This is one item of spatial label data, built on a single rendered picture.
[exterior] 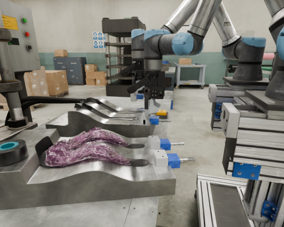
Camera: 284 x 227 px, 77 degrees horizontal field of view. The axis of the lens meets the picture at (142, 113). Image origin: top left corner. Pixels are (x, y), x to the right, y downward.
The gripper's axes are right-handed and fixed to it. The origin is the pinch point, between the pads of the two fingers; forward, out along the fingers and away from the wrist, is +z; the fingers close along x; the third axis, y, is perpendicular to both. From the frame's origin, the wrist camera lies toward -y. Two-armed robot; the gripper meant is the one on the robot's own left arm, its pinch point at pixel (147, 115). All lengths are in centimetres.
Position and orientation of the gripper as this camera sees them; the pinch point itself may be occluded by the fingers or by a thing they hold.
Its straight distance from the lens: 81.1
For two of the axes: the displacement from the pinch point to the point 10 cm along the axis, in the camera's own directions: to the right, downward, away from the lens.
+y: 9.8, 0.6, -1.7
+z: 0.0, 9.5, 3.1
